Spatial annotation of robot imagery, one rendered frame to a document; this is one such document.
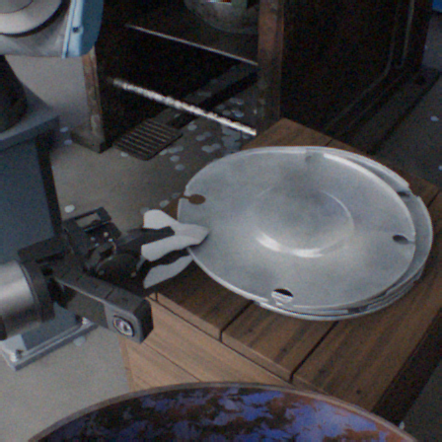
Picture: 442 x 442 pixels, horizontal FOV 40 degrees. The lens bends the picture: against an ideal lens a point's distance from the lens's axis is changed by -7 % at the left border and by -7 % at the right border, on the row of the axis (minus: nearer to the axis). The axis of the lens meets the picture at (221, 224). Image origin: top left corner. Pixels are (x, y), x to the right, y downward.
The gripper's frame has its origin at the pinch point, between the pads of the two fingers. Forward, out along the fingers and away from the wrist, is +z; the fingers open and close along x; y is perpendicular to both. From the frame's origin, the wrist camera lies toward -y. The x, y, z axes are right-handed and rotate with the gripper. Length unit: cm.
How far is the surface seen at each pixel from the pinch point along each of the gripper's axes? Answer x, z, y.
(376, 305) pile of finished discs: 3.0, 13.2, -16.2
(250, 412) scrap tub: -3.3, -10.0, -23.3
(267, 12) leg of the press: -10.0, 34.3, 34.8
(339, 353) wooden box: 4.8, 6.2, -18.3
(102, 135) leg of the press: 35, 21, 78
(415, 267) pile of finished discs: 1.2, 20.1, -15.5
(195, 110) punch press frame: 20, 34, 56
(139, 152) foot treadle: 23, 18, 50
